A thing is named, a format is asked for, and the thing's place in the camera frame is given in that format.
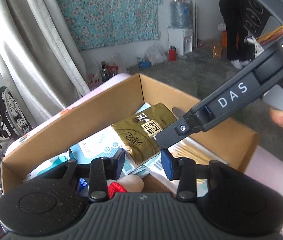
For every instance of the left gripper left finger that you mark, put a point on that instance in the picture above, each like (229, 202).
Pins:
(98, 172)

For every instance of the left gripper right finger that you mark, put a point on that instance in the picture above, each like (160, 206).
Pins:
(187, 172)

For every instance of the blue water jug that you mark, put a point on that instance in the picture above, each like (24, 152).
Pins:
(180, 15)

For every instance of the red thermos bottle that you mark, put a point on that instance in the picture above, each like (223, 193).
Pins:
(172, 53)

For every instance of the light blue checked towel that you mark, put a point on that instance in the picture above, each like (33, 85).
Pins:
(143, 107)

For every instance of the clear plastic bag on floor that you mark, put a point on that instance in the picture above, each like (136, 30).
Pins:
(155, 54)

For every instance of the face masks plastic pack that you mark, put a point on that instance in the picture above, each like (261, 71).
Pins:
(47, 165)

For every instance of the person in black clothes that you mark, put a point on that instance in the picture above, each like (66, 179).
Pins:
(231, 11)

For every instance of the gold tissue pack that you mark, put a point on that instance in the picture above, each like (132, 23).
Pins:
(138, 132)

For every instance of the red white bag on floor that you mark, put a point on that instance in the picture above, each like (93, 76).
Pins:
(99, 73)

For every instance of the teal floral wall cloth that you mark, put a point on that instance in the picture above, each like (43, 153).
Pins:
(105, 23)

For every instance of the white water dispenser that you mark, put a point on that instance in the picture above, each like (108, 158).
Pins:
(181, 39)

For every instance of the brown cardboard box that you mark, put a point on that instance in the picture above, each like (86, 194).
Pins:
(111, 102)

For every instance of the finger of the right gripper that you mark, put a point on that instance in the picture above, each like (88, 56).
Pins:
(177, 131)

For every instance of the plush doll red shirt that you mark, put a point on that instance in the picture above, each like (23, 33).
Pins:
(128, 184)

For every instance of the beige curtain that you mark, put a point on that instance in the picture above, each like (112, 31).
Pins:
(39, 61)

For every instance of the blue white bandage box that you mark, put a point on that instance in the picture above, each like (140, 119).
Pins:
(104, 143)

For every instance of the cotton swabs plastic bag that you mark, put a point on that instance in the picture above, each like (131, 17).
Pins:
(152, 172)

